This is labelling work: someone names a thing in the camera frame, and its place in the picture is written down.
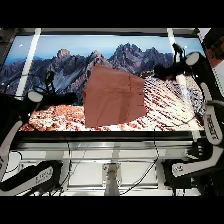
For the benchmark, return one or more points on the silver frame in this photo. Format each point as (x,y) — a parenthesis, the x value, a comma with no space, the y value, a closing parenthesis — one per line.
(133,146)

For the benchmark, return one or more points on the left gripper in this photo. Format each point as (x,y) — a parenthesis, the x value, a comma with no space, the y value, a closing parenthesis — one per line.
(66,98)

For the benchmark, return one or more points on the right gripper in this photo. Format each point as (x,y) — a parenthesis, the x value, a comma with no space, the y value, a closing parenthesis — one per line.
(165,72)

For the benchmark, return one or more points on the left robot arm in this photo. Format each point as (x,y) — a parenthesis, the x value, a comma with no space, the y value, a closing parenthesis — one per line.
(10,136)

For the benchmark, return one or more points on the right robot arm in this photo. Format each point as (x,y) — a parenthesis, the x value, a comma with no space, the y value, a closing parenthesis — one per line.
(213,130)

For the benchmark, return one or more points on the red-brown garment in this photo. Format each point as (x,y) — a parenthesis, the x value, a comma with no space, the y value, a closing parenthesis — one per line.
(113,96)

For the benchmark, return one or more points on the red checked garment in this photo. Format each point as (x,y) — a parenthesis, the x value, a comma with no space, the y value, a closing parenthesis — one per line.
(216,55)

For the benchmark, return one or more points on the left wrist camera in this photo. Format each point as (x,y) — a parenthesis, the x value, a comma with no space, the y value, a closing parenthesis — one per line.
(50,81)

